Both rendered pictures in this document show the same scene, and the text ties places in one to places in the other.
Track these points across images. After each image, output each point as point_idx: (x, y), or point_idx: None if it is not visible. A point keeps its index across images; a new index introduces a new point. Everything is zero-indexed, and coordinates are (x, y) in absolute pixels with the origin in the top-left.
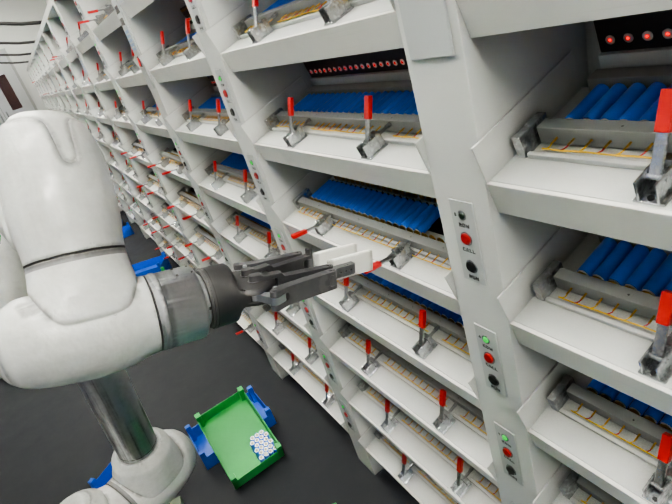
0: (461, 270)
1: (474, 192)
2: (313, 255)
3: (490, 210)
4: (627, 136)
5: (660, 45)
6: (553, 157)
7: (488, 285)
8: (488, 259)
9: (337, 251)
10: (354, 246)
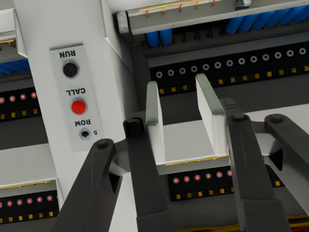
0: (90, 52)
1: (70, 165)
2: (223, 152)
3: (51, 151)
4: (0, 193)
5: (54, 190)
6: (33, 182)
7: (48, 51)
8: (49, 90)
9: (204, 123)
10: (198, 107)
